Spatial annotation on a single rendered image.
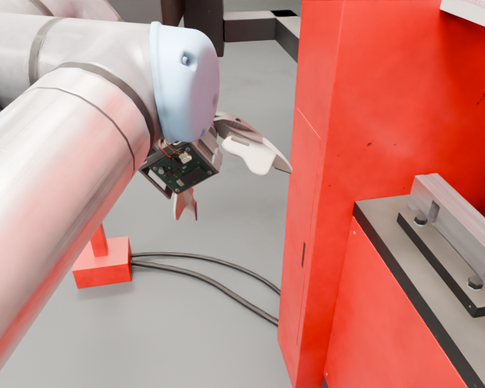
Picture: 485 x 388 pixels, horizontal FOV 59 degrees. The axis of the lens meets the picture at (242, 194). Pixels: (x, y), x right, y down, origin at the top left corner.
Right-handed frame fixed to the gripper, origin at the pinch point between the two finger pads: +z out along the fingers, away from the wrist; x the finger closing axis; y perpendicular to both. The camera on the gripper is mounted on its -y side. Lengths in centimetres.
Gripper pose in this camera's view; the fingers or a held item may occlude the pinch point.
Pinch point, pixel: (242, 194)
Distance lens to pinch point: 56.2
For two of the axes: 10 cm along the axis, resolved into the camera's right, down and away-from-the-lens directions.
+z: 5.7, 6.3, 5.2
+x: 8.2, -4.1, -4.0
